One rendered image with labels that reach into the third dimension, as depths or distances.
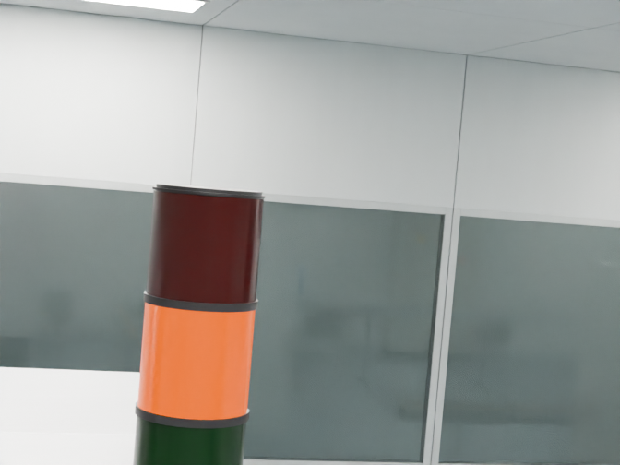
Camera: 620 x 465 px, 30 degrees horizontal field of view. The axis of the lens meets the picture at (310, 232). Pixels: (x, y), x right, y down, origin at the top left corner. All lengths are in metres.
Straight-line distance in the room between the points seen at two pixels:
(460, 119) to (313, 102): 0.70
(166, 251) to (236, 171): 4.59
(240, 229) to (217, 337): 0.05
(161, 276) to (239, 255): 0.03
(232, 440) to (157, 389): 0.04
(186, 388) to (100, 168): 4.53
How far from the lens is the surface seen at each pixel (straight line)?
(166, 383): 0.50
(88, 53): 5.03
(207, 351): 0.50
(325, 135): 5.17
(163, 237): 0.50
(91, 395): 1.29
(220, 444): 0.51
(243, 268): 0.50
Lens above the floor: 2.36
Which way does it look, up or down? 3 degrees down
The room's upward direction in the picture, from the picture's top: 5 degrees clockwise
